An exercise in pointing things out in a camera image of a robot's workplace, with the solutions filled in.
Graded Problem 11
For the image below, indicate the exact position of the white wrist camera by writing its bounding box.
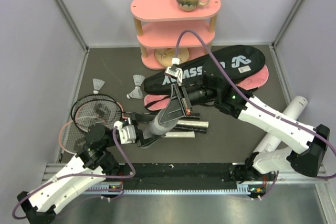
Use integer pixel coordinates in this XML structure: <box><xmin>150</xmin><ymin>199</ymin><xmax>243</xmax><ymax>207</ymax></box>
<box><xmin>165</xmin><ymin>57</ymin><xmax>183</xmax><ymax>85</ymax></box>
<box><xmin>114</xmin><ymin>121</ymin><xmax>137</xmax><ymax>145</ymax></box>

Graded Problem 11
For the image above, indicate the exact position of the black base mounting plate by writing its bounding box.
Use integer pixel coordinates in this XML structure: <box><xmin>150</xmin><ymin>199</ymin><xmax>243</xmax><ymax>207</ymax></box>
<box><xmin>89</xmin><ymin>163</ymin><xmax>260</xmax><ymax>190</ymax></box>

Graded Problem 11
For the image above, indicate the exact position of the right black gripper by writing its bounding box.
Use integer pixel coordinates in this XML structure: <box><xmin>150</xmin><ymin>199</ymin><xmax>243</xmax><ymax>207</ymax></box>
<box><xmin>158</xmin><ymin>86</ymin><xmax>214</xmax><ymax>128</ymax></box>

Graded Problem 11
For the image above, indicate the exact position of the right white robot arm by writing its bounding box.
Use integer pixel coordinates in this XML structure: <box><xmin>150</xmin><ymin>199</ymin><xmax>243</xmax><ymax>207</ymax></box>
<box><xmin>158</xmin><ymin>84</ymin><xmax>330</xmax><ymax>180</ymax></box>

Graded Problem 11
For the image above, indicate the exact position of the white shuttlecock upper middle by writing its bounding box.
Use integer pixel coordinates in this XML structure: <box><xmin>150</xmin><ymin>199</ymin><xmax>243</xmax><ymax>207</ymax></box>
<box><xmin>133</xmin><ymin>74</ymin><xmax>145</xmax><ymax>87</ymax></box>

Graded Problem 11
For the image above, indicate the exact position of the black Crossway racket bag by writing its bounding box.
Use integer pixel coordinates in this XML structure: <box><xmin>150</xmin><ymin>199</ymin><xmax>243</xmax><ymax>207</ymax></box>
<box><xmin>143</xmin><ymin>45</ymin><xmax>266</xmax><ymax>95</ymax></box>

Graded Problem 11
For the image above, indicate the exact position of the pink badminton racket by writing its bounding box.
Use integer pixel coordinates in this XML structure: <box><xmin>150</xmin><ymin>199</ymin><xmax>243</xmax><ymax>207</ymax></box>
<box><xmin>59</xmin><ymin>120</ymin><xmax>196</xmax><ymax>155</ymax></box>

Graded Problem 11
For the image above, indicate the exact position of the white shuttlecock lower middle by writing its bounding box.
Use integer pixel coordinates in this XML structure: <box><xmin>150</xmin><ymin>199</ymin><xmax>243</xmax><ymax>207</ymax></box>
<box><xmin>127</xmin><ymin>86</ymin><xmax>143</xmax><ymax>99</ymax></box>

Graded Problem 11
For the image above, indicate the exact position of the purple cable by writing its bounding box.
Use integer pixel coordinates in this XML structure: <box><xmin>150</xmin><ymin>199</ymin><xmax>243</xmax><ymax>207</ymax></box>
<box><xmin>12</xmin><ymin>126</ymin><xmax>137</xmax><ymax>221</ymax></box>
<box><xmin>175</xmin><ymin>29</ymin><xmax>336</xmax><ymax>201</ymax></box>

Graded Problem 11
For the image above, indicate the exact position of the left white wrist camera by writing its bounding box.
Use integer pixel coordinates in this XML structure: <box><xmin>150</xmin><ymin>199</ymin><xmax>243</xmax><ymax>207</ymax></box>
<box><xmin>114</xmin><ymin>121</ymin><xmax>137</xmax><ymax>145</ymax></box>

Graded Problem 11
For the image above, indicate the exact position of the pink racket bag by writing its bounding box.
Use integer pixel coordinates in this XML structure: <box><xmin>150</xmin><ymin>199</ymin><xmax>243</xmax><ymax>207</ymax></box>
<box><xmin>144</xmin><ymin>65</ymin><xmax>269</xmax><ymax>112</ymax></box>

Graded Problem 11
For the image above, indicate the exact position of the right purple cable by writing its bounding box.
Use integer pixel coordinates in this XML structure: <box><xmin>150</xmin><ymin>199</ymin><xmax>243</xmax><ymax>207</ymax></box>
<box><xmin>175</xmin><ymin>29</ymin><xmax>336</xmax><ymax>201</ymax></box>

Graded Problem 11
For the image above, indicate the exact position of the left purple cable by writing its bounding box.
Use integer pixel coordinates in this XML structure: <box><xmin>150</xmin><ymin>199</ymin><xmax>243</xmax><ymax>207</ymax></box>
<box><xmin>12</xmin><ymin>126</ymin><xmax>137</xmax><ymax>221</ymax></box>

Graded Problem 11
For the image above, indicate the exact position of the white shuttlecock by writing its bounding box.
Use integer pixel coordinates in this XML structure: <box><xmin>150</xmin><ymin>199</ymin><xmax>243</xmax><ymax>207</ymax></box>
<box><xmin>92</xmin><ymin>79</ymin><xmax>105</xmax><ymax>94</ymax></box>
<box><xmin>133</xmin><ymin>74</ymin><xmax>145</xmax><ymax>87</ymax></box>
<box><xmin>127</xmin><ymin>86</ymin><xmax>143</xmax><ymax>99</ymax></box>

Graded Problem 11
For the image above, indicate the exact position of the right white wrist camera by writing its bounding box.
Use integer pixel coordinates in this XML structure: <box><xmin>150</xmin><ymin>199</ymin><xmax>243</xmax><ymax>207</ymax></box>
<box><xmin>165</xmin><ymin>57</ymin><xmax>183</xmax><ymax>85</ymax></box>

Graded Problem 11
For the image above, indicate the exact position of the white shuttlecock far left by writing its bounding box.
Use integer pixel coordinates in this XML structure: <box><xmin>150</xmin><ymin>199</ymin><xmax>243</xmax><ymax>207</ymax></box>
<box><xmin>92</xmin><ymin>79</ymin><xmax>105</xmax><ymax>94</ymax></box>

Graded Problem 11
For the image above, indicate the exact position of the black badminton racket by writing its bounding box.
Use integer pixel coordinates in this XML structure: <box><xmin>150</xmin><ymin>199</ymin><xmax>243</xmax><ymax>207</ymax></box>
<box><xmin>70</xmin><ymin>94</ymin><xmax>202</xmax><ymax>133</ymax></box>

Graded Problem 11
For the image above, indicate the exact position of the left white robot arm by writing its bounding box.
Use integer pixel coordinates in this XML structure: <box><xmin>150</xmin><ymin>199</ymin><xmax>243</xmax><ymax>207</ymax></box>
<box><xmin>17</xmin><ymin>114</ymin><xmax>170</xmax><ymax>223</ymax></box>

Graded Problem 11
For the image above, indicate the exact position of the pink three-tier shelf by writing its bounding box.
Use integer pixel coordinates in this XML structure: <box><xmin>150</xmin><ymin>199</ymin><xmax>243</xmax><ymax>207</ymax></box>
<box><xmin>130</xmin><ymin>0</ymin><xmax>221</xmax><ymax>70</ymax></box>

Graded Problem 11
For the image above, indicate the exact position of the white shuttlecock tube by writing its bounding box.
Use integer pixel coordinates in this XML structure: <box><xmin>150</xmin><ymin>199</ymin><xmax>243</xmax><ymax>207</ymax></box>
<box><xmin>254</xmin><ymin>96</ymin><xmax>308</xmax><ymax>153</ymax></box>
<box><xmin>140</xmin><ymin>109</ymin><xmax>179</xmax><ymax>148</ymax></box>

